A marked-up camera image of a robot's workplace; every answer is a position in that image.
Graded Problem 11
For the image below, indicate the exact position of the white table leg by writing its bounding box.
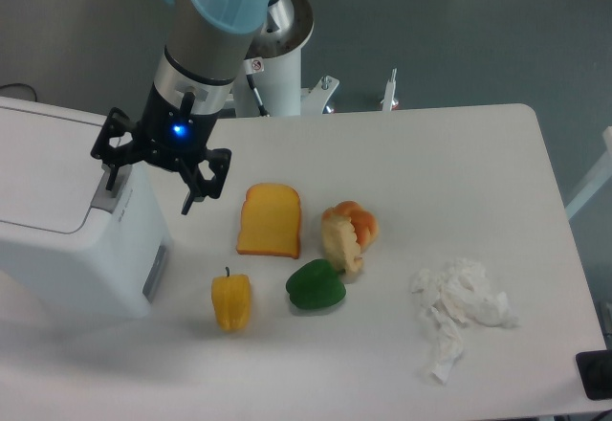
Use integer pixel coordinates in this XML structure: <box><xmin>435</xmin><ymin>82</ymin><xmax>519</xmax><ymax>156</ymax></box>
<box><xmin>565</xmin><ymin>126</ymin><xmax>611</xmax><ymax>220</ymax></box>

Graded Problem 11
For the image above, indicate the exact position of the white push-button trash can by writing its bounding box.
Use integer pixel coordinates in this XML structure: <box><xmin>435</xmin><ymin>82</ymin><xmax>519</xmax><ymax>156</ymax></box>
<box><xmin>1</xmin><ymin>98</ymin><xmax>171</xmax><ymax>318</ymax></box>

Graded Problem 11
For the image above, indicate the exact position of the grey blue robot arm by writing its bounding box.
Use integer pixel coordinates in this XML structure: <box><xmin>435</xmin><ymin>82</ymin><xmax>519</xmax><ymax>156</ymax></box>
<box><xmin>91</xmin><ymin>0</ymin><xmax>314</xmax><ymax>204</ymax></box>

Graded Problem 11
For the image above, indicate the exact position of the white frame foot right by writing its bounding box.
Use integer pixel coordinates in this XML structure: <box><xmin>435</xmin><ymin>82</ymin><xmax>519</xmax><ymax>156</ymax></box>
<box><xmin>381</xmin><ymin>68</ymin><xmax>399</xmax><ymax>112</ymax></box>

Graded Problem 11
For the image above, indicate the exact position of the crumpled white tissue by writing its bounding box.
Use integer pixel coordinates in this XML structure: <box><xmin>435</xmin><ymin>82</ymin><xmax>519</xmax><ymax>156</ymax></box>
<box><xmin>410</xmin><ymin>258</ymin><xmax>518</xmax><ymax>385</ymax></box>

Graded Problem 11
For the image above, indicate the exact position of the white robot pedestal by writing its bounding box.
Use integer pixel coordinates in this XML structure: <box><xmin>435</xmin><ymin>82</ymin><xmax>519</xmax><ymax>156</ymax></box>
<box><xmin>232</xmin><ymin>0</ymin><xmax>314</xmax><ymax>118</ymax></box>

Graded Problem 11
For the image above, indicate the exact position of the green bell pepper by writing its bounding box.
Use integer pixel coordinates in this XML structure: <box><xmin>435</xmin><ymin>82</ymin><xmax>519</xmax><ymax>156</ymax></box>
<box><xmin>285</xmin><ymin>258</ymin><xmax>346</xmax><ymax>310</ymax></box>

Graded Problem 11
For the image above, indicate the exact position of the braided bread roll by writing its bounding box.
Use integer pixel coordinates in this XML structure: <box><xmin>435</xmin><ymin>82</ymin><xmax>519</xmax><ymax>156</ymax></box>
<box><xmin>321</xmin><ymin>201</ymin><xmax>380</xmax><ymax>253</ymax></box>

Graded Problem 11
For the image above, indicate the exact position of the orange toast slice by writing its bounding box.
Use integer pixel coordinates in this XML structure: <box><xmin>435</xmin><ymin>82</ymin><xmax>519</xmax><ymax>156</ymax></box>
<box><xmin>236</xmin><ymin>183</ymin><xmax>301</xmax><ymax>259</ymax></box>

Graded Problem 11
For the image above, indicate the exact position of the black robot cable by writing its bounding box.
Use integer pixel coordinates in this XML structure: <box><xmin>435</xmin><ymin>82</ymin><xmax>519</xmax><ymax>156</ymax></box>
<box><xmin>244</xmin><ymin>59</ymin><xmax>272</xmax><ymax>118</ymax></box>

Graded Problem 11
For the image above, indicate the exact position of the pale bread slice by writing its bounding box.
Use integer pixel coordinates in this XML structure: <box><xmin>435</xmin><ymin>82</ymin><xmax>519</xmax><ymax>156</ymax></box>
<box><xmin>321</xmin><ymin>214</ymin><xmax>363</xmax><ymax>275</ymax></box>

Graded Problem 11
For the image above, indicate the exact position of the black device at edge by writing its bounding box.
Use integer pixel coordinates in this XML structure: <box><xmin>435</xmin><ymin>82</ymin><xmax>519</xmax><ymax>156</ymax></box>
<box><xmin>576</xmin><ymin>350</ymin><xmax>611</xmax><ymax>401</ymax></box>

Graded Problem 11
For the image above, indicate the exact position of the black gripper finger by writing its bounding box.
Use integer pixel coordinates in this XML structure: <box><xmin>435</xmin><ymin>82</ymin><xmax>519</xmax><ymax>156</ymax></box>
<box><xmin>91</xmin><ymin>107</ymin><xmax>142</xmax><ymax>190</ymax></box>
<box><xmin>177</xmin><ymin>147</ymin><xmax>233</xmax><ymax>216</ymax></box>

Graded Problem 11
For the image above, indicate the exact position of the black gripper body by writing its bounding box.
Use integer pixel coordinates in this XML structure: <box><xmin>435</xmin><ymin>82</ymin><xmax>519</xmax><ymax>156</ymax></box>
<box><xmin>136</xmin><ymin>85</ymin><xmax>221</xmax><ymax>172</ymax></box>

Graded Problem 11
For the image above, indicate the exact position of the yellow bell pepper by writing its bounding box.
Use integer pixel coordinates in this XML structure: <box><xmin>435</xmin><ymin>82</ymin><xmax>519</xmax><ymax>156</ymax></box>
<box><xmin>211</xmin><ymin>267</ymin><xmax>251</xmax><ymax>332</ymax></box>

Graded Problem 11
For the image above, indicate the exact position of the black floor cable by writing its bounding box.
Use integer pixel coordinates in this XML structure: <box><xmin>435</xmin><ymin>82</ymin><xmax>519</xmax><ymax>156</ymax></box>
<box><xmin>0</xmin><ymin>83</ymin><xmax>38</xmax><ymax>101</ymax></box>

